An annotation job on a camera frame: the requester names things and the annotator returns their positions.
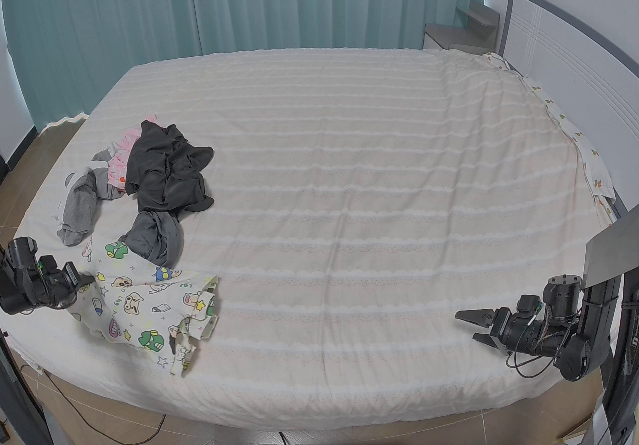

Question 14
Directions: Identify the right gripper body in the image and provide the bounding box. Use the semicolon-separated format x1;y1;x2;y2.
491;309;546;353

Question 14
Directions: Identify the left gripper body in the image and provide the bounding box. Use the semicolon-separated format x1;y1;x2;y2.
44;262;84;294

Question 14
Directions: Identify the white printed pyjama top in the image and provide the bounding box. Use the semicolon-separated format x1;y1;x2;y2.
70;236;221;378

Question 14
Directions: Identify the grey and white garment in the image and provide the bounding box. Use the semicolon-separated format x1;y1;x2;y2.
55;148;131;247

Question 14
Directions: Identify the dark grey garment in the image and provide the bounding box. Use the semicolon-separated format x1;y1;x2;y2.
117;210;185;268

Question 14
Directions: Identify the pink garment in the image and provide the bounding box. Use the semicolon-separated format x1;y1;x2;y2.
107;113;160;190

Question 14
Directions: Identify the black garment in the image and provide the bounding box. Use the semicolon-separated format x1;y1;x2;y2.
125;121;216;215

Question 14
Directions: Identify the bed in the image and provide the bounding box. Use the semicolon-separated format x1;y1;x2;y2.
0;0;639;434

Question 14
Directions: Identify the grey bedside table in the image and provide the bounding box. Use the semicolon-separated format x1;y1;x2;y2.
423;0;501;53

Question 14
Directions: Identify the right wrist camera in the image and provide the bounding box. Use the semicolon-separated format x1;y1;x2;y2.
516;294;543;320

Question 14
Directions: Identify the black cable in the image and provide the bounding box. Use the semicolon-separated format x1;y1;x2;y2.
505;347;556;380
42;368;168;442

